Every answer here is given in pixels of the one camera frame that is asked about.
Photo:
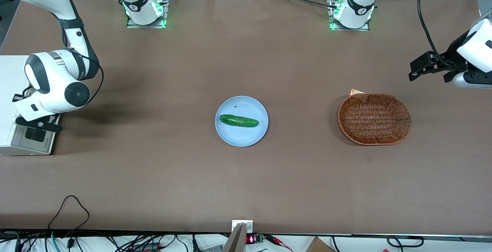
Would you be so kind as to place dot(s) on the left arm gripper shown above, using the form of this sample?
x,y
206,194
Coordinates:
x,y
452,57

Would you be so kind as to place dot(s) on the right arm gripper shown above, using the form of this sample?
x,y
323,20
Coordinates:
x,y
17,97

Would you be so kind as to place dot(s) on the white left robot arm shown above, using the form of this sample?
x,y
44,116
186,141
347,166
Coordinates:
x,y
359,2

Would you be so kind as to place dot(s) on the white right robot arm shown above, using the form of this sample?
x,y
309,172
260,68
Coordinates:
x,y
57,75

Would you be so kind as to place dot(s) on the white toaster oven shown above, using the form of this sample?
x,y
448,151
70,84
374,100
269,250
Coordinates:
x,y
7,90

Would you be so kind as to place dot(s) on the brown wicker basket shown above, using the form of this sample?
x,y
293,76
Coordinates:
x,y
374,119

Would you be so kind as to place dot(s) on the small tan paper tag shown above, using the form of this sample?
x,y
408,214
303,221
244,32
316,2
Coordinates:
x,y
355,91

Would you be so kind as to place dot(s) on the black power adapter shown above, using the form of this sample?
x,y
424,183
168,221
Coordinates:
x,y
148,247

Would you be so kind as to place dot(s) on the green cucumber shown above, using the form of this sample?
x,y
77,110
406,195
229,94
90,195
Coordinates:
x,y
238,120

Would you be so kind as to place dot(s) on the light blue plate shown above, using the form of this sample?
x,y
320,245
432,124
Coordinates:
x,y
240,136

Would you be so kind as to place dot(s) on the brown cardboard box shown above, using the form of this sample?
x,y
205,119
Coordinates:
x,y
319,245

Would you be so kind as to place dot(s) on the red clip leads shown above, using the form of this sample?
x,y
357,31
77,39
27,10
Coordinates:
x,y
278,241

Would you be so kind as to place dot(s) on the red digit display module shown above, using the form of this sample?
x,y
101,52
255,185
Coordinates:
x,y
251,239

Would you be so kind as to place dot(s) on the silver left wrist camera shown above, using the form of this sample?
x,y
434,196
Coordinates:
x,y
463,79

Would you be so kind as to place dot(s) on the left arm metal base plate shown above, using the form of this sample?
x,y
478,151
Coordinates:
x,y
367,27

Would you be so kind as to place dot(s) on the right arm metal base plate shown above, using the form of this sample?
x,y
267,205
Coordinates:
x,y
163,13

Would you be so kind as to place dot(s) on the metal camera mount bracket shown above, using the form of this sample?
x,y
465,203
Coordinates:
x,y
240,227

